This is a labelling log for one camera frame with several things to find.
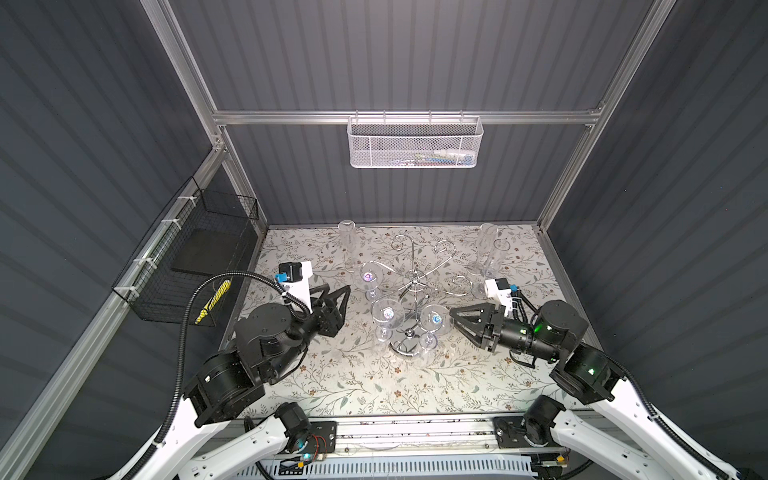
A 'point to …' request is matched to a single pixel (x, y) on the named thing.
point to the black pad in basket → (207, 251)
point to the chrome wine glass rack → (421, 261)
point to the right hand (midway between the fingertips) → (454, 323)
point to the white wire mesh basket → (415, 142)
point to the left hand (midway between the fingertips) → (342, 288)
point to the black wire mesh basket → (157, 292)
